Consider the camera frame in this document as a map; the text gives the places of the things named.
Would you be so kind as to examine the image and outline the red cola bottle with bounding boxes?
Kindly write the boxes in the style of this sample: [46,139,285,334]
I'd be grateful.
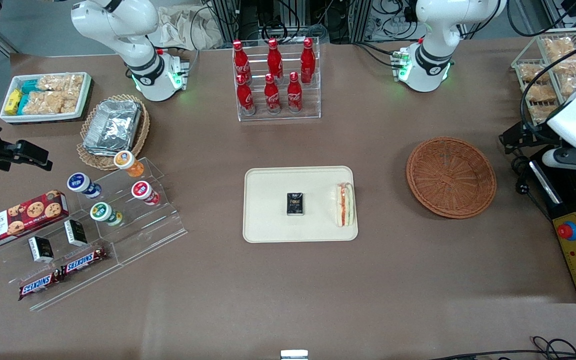
[236,74,257,116]
[300,37,316,85]
[263,73,282,115]
[266,38,284,84]
[232,40,252,84]
[286,71,304,114]

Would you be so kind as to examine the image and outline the white rectangular snack bin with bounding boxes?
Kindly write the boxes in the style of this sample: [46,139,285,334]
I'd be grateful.
[0,72,93,124]

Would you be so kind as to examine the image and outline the light woven wicker basket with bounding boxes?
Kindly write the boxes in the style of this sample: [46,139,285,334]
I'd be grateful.
[76,93,151,171]

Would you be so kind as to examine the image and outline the orange lid yogurt cup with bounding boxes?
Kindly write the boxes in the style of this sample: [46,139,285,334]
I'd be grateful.
[113,150,145,178]

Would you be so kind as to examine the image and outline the yellow snack packet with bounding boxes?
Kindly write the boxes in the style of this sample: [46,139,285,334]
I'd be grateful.
[5,89,22,115]

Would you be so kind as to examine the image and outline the clear bag of rice crackers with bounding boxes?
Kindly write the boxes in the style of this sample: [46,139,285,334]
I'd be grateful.
[37,74,85,94]
[24,91,80,115]

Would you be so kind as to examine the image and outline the Snickers chocolate bar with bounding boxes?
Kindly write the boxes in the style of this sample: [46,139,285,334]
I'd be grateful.
[17,269,65,301]
[60,247,108,277]

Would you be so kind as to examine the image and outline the small black white box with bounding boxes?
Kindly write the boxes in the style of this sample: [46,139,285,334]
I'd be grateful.
[27,236,55,264]
[63,219,88,247]

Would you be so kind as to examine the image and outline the triangle sandwich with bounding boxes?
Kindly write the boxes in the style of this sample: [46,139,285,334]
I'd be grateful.
[335,182,355,228]

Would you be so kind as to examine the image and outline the beige cloth bag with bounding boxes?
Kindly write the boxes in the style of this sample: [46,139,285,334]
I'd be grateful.
[147,4,225,51]

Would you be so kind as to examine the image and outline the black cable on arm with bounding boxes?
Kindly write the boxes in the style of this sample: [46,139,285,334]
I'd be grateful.
[519,42,576,146]

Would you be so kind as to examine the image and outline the black cable with plug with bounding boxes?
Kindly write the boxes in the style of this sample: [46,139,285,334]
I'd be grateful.
[510,149,555,222]

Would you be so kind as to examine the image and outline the white wire shelf rack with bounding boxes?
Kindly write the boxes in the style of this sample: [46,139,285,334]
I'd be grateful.
[511,27,576,132]

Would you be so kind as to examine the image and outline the green lid yogurt cup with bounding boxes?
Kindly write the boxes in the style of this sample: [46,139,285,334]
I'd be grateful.
[89,202,124,227]

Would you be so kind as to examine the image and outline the clear acrylic stepped cup stand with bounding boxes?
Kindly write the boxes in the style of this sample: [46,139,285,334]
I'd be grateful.
[87,157,188,266]

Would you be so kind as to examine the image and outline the red Walkers cookie box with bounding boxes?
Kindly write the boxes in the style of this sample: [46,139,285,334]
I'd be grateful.
[0,189,70,252]

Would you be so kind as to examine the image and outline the clear acrylic stepped snack stand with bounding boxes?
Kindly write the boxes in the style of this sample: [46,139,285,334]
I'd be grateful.
[7,219,125,312]

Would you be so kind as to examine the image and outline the red lid yogurt cup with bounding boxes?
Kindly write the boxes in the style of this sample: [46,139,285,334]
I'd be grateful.
[131,180,161,206]

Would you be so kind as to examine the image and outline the black equipment base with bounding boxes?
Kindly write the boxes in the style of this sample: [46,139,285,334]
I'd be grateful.
[530,146,576,304]

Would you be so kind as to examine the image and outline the clear acrylic bottle rack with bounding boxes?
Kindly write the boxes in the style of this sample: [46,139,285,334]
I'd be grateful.
[232,37,322,123]

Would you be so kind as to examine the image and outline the blue lid yogurt cup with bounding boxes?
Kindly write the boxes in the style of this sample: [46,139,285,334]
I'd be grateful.
[66,172,102,200]

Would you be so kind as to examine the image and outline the aluminium frame with cables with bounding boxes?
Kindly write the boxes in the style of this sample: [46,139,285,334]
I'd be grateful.
[207,0,419,45]

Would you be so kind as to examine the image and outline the brown wicker basket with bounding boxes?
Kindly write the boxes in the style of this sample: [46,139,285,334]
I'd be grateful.
[406,136,498,220]

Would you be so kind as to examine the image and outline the small black card box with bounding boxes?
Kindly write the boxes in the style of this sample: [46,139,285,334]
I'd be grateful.
[286,192,305,217]

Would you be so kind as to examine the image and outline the stack of foil trays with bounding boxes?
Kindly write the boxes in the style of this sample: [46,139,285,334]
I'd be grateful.
[82,99,143,156]

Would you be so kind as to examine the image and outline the black floor cable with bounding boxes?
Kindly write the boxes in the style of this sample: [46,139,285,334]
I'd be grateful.
[427,335,576,360]

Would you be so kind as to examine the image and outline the cream plastic tray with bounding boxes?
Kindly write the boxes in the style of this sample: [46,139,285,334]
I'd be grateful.
[242,165,359,244]

